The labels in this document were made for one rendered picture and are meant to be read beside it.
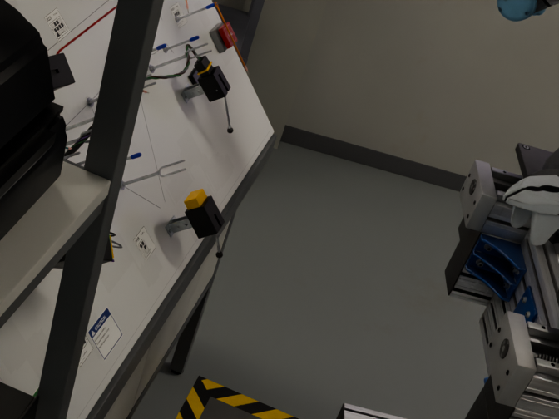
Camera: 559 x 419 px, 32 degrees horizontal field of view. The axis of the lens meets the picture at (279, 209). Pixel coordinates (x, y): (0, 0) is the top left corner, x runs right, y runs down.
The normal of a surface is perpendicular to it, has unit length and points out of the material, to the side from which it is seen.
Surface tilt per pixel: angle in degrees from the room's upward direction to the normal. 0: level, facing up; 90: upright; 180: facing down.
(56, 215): 0
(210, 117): 48
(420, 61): 90
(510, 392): 90
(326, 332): 0
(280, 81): 90
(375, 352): 0
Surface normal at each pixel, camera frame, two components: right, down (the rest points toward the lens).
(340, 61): -0.06, 0.56
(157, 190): 0.87, -0.24
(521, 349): 0.28, -0.78
